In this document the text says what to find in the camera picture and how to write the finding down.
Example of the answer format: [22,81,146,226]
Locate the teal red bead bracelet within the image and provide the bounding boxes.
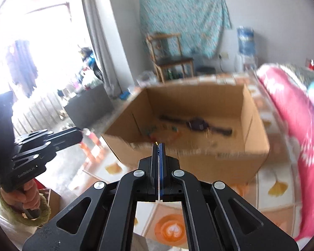
[143,124,180,139]

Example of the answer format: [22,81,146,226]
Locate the grey patterned quilt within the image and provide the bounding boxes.
[280,64,314,84]

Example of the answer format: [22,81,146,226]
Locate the grey curtain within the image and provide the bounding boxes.
[80,0,136,100]

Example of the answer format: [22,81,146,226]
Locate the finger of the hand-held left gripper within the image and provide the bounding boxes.
[10,134,83,172]
[15,128,83,145]

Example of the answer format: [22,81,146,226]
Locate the pile of clothes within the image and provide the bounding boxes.
[75,47,105,89]

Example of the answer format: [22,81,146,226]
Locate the brown cardboard box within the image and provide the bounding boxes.
[101,77,270,186]

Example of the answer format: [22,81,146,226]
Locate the clear plastic bag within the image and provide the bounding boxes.
[136,70,157,84]

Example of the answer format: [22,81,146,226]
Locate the pink strap smart watch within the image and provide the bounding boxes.
[160,115,233,136]

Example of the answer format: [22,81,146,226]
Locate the teal floral hanging cloth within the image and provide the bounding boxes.
[139,0,232,59]

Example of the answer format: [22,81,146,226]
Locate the pink floral blanket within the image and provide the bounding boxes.
[256,64,314,241]

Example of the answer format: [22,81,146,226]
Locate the wooden chair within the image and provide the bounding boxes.
[146,33,194,83]

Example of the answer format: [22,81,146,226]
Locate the orange pink bead bracelet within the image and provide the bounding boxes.
[80,128,102,163]

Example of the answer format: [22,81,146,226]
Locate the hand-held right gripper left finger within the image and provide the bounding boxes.
[22,143,161,251]

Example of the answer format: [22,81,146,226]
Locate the blue water jug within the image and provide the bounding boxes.
[237,27,255,55]

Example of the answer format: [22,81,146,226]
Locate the dark hanging clothes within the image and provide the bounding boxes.
[5,40,40,97]

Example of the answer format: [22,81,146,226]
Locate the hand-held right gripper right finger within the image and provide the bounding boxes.
[160,143,300,251]

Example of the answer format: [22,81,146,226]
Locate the grey cabinet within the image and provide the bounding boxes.
[64,82,113,126]

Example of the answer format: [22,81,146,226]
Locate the white water dispenser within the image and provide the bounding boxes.
[234,54,258,72]

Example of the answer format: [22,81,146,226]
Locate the person's left hand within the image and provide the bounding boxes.
[0,180,41,215]

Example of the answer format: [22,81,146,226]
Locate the brown paper bag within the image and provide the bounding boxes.
[42,188,63,215]

